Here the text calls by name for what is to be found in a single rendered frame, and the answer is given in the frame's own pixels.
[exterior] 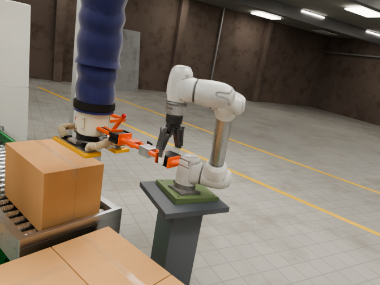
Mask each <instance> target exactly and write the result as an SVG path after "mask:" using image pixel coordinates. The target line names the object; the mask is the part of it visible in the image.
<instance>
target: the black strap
mask: <svg viewBox="0 0 380 285"><path fill-rule="evenodd" d="M73 106H74V107H75V108H77V109H80V110H84V111H90V112H95V113H110V112H113V111H115V102H114V103H113V104H112V105H93V104H88V103H84V102H80V101H78V100H77V99H76V98H74V101H73Z"/></svg>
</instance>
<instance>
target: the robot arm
mask: <svg viewBox="0 0 380 285"><path fill-rule="evenodd" d="M166 93H167V101H166V110H165V112H166V113H167V114H166V126H165V127H161V128H160V133H159V138H158V141H157V145H156V148H157V149H159V154H158V156H159V158H158V163H159V164H160V165H163V163H164V158H165V147H166V145H167V143H168V141H169V138H170V137H171V136H172V135H173V137H174V143H175V146H174V147H173V152H175V153H178V154H179V149H181V148H182V147H181V146H183V136H184V128H185V127H184V126H181V124H182V121H183V115H185V111H186V107H187V102H193V103H195V104H197V105H201V106H203V107H206V108H208V109H212V110H214V115H215V117H216V120H215V127H214V135H213V142H212V146H211V154H210V159H209V160H208V161H207V162H206V164H204V163H202V162H201V159H200V158H199V156H197V155H196V154H191V153H187V154H185V155H184V156H183V157H182V158H184V159H186V160H189V161H190V165H189V169H187V168H185V167H183V166H181V165H179V166H178V167H177V170H176V177H175V180H174V181H173V182H174V184H169V185H168V187H169V188H171V189H173V190H174V191H175V192H177V193H178V194H179V195H181V196H185V195H194V194H200V191H198V190H197V189H196V188H195V187H196V184H200V185H203V186H206V187H209V188H214V189H225V188H228V187H229V186H230V183H231V180H232V172H231V171H230V170H229V169H227V164H226V163H225V161H224V159H225V156H226V150H227V144H228V139H229V135H230V129H231V123H232V120H233V119H234V118H235V117H236V115H240V114H242V113H243V112H244V110H245V103H246V99H245V97H244V96H243V95H241V94H240V93H238V92H236V91H234V89H233V87H231V86H229V85H228V84H225V83H221V82H218V81H213V80H202V79H196V78H194V77H193V72H192V70H191V68H190V67H188V66H184V65H176V66H174V67H173V68H172V70H171V72H170V75H169V79H168V82H167V91H166Z"/></svg>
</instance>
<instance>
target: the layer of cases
mask: <svg viewBox="0 0 380 285"><path fill-rule="evenodd" d="M0 285H185V284H183V283H182V282H181V281H179V280H178V279H176V278H175V277H174V276H173V275H171V274H170V273H169V272H168V271H166V270H165V269H164V268H162V267H161V266H159V264H157V263H156V262H154V261H153V260H152V259H151V258H149V257H148V256H147V255H145V254H144V253H143V252H142V251H140V250H139V249H137V248H136V247H135V246H134V245H132V244H131V243H130V242H129V241H127V240H126V239H125V238H123V237H122V236H120V235H119V234H118V233H117V232H115V231H114V230H113V229H112V228H110V227H109V226H108V227H105V228H102V229H100V230H97V231H93V232H91V233H88V234H85V235H83V236H79V237H76V238H74V239H71V240H68V241H65V242H63V243H60V244H57V245H54V246H52V247H49V248H46V249H43V250H41V251H38V252H35V253H32V254H29V255H27V256H24V257H20V258H18V259H15V260H12V261H10V262H7V263H4V264H1V265H0Z"/></svg>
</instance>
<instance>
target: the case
mask: <svg viewBox="0 0 380 285"><path fill-rule="evenodd" d="M103 168H104V164H103V163H102V162H100V161H98V160H97V159H95V158H86V159H85V158H83V157H82V156H80V155H78V154H76V153H75V152H73V151H71V150H69V149H68V148H66V147H65V146H63V145H61V144H60V143H58V142H56V141H54V140H53V139H45V140H32V141H19V142H6V143H5V196H6V197H7V198H8V199H9V200H10V201H11V202H12V203H13V204H14V205H15V206H16V208H17V209H18V210H19V211H20V212H21V213H22V214H23V216H25V217H26V219H27V220H29V221H30V223H31V224H32V225H33V226H34V227H35V228H36V229H37V231H42V230H45V229H48V228H51V227H55V226H58V225H60V224H64V223H67V222H71V221H74V220H77V219H80V218H84V217H87V216H90V215H93V214H97V213H99V212H100V202H101V191H102V179H103Z"/></svg>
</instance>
